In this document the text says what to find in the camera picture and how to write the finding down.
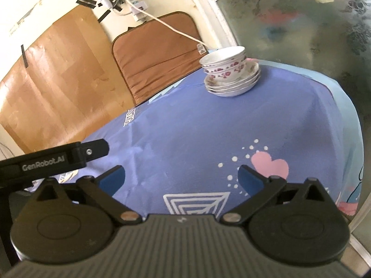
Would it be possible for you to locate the white power strip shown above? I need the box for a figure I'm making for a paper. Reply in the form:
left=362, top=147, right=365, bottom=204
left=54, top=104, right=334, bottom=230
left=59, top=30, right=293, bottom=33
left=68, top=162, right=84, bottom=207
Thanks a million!
left=124, top=0, right=149, bottom=23

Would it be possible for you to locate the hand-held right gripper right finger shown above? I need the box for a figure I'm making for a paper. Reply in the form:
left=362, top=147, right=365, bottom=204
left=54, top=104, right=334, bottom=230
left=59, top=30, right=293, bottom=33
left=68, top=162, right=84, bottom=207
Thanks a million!
left=222, top=165, right=342, bottom=226

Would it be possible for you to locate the brown seat cushion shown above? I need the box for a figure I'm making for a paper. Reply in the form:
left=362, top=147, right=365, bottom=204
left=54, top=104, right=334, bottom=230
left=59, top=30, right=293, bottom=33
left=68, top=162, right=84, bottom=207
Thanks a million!
left=111, top=11, right=208, bottom=107

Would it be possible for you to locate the blue printed tablecloth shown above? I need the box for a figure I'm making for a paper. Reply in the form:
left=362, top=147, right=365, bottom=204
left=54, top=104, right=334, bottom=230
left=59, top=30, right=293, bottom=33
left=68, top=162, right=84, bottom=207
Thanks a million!
left=25, top=59, right=366, bottom=232

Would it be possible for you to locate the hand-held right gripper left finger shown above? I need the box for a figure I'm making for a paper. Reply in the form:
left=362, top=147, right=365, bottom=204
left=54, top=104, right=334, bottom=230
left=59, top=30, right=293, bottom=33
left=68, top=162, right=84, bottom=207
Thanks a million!
left=27, top=165, right=143, bottom=226

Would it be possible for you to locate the wood-pattern vinyl sheet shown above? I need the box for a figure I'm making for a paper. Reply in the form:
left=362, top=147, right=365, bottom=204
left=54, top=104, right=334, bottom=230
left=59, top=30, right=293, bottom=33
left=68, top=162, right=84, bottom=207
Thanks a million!
left=0, top=4, right=137, bottom=154

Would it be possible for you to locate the white power cable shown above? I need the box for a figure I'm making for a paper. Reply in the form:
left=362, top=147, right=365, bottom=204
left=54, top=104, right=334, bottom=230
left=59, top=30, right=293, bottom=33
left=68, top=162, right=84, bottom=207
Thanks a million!
left=123, top=0, right=208, bottom=48

